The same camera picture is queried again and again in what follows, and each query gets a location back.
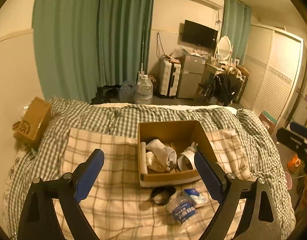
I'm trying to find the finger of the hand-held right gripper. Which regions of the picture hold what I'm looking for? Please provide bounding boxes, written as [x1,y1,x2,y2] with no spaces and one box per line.
[290,122,307,137]
[276,128,307,153]

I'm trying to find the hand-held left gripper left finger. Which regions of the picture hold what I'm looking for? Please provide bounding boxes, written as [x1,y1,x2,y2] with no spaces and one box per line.
[17,149,105,240]

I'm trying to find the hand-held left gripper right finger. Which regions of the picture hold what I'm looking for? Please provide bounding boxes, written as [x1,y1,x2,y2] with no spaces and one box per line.
[194,151,281,240]

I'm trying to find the orange packet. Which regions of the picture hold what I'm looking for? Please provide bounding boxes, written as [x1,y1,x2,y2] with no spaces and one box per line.
[287,155,301,172]

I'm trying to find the blue and white tissue packet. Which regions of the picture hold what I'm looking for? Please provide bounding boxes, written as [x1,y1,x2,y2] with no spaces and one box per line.
[183,188,208,208]

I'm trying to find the white tape roll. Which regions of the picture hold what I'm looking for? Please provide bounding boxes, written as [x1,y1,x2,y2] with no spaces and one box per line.
[177,142,198,172]

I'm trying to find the beige plaid blanket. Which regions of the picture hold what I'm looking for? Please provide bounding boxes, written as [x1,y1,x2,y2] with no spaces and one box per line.
[54,127,254,240]

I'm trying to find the open cardboard box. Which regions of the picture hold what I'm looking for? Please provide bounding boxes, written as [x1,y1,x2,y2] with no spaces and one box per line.
[137,120,218,188]

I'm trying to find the clear round cotton swab container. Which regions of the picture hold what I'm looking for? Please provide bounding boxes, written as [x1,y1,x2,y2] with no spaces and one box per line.
[166,195,198,227]

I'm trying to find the grey and white sock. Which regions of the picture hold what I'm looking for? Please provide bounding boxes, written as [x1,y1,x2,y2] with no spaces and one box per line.
[146,138,177,172]

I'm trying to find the black hair band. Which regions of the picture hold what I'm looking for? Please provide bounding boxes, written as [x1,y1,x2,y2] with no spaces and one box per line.
[151,186,176,205]

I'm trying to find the cream crumpled sock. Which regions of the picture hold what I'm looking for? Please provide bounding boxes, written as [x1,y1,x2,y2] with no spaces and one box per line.
[146,151,167,173]

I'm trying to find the white louvred wardrobe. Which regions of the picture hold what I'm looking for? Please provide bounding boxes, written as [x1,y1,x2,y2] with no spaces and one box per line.
[240,24,304,123]

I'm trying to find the closed printed cardboard box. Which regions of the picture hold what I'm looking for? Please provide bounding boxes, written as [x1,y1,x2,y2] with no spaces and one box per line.
[13,97,52,150]

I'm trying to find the black clothes pile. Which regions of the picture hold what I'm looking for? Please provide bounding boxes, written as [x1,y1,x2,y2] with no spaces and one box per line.
[213,72,241,107]

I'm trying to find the dark pile under curtain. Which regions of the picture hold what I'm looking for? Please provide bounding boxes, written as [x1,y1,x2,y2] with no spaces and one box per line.
[97,85,122,100]

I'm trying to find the crumpled clear plastic jug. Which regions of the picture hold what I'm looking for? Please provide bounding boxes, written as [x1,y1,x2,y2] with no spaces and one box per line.
[118,80,137,102]

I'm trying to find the grey mini fridge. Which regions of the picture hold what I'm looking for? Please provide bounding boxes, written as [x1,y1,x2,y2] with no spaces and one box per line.
[177,54,206,100]

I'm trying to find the dressing table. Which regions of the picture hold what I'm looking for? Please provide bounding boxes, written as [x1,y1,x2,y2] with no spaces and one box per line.
[201,62,232,98]

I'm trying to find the large clear water jug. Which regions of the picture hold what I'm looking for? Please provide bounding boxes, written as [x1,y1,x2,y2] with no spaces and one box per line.
[134,72,154,105]

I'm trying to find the white suitcase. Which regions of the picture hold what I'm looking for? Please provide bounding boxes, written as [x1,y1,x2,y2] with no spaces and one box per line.
[159,58,182,98]

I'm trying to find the white oval vanity mirror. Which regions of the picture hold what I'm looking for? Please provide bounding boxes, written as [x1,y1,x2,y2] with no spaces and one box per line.
[216,36,233,62]

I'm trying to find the narrow green curtain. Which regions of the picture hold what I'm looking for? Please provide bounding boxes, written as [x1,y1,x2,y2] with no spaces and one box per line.
[221,0,252,67]

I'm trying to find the wide green curtain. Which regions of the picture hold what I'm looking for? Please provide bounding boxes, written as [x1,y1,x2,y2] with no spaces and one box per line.
[97,0,155,87]
[32,0,102,104]

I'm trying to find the white pole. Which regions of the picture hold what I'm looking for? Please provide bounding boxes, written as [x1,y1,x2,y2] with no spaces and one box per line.
[140,26,145,76]

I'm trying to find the black wall television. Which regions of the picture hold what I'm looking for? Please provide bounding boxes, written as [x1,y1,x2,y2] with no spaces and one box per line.
[181,19,218,50]

